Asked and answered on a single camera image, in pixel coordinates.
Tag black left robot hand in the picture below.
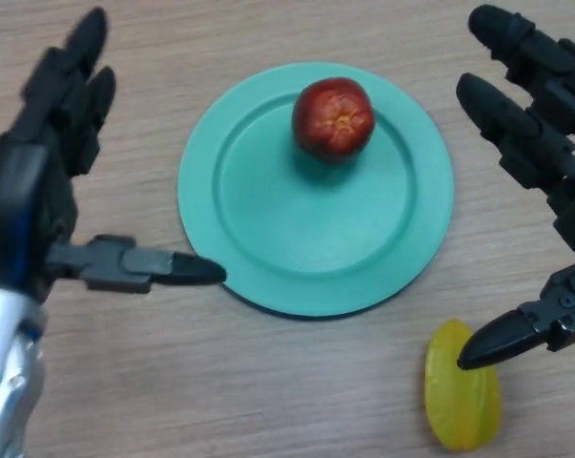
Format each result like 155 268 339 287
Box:
0 7 229 306

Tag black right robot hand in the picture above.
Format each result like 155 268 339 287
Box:
456 3 575 371

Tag red apple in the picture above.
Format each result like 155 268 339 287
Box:
291 77 376 165

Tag green round plate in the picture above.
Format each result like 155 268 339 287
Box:
177 63 455 319

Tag yellow starfruit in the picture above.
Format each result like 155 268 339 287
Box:
424 318 502 452

